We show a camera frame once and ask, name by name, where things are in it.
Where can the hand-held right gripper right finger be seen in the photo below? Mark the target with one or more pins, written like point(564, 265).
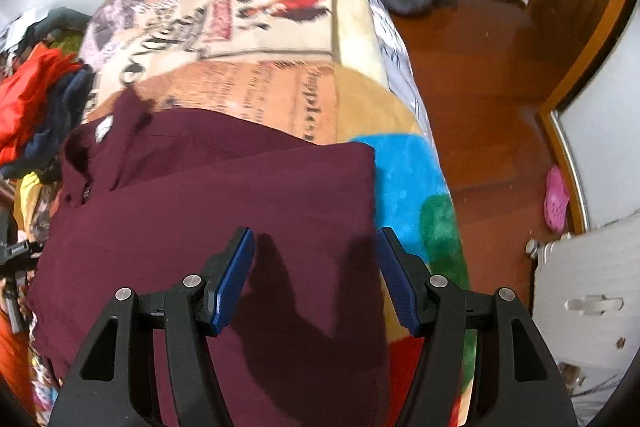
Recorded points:
point(400, 289)

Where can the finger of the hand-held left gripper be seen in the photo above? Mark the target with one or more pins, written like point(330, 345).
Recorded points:
point(20, 252)
point(15, 307)

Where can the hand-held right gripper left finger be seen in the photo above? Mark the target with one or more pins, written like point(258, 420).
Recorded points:
point(232, 279)

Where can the maroon button-up shirt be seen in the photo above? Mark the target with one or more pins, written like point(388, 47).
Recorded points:
point(225, 187)

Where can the yellow garment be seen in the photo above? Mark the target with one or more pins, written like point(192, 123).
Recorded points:
point(30, 187)

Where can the dark navy garment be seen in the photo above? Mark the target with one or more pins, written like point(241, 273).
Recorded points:
point(65, 117)

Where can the red garment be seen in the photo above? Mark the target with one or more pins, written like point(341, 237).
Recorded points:
point(30, 92)

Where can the pink clog shoe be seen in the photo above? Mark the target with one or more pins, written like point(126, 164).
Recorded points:
point(556, 202)

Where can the green patterned cloth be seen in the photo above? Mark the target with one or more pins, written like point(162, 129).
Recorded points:
point(67, 42)

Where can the grey garment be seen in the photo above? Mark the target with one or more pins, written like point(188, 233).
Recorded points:
point(67, 18)

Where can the white patterned bed sheet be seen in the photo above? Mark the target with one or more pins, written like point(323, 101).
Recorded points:
point(395, 47)

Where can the printed blanket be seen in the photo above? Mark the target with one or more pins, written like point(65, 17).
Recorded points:
point(280, 32)

